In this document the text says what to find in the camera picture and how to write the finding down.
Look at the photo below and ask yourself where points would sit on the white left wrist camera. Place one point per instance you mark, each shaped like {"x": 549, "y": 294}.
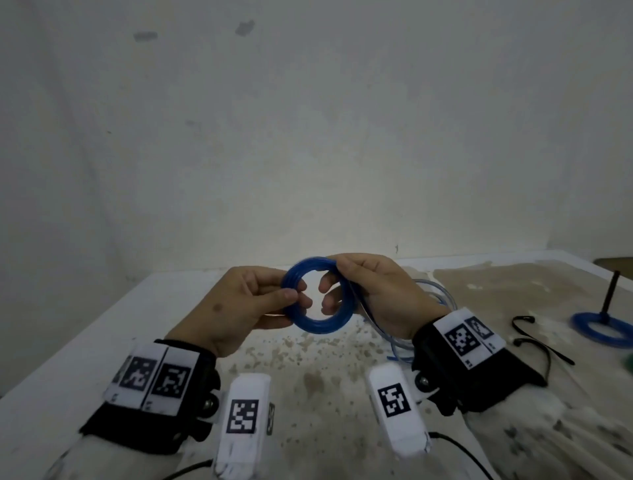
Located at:
{"x": 245, "y": 425}

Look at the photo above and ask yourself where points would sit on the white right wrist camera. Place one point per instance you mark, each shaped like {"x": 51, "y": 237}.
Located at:
{"x": 398, "y": 410}

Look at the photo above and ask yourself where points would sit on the person's left forearm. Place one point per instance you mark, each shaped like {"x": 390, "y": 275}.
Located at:
{"x": 99, "y": 465}

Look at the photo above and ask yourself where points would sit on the blue plastic tube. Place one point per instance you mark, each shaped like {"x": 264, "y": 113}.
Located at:
{"x": 319, "y": 326}

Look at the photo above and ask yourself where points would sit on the blue tube coil on stand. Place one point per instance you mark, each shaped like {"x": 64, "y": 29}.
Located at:
{"x": 583, "y": 329}

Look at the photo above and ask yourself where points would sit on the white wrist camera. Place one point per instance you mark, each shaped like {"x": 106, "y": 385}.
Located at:
{"x": 245, "y": 425}
{"x": 398, "y": 410}

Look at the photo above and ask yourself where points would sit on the person's left hand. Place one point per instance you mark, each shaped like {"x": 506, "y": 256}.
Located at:
{"x": 222, "y": 311}

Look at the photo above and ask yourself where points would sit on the black post stand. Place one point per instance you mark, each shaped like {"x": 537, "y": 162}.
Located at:
{"x": 611, "y": 296}

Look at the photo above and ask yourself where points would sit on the person's right thumb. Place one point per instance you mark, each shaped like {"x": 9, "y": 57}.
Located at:
{"x": 329, "y": 283}

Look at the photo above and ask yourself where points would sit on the person's right forearm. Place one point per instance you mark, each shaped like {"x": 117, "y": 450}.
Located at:
{"x": 554, "y": 435}

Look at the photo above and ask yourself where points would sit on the person's right hand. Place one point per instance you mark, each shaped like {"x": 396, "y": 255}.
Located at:
{"x": 390, "y": 296}

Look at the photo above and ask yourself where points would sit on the person's left thumb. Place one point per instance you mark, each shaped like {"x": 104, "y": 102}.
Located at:
{"x": 277, "y": 296}

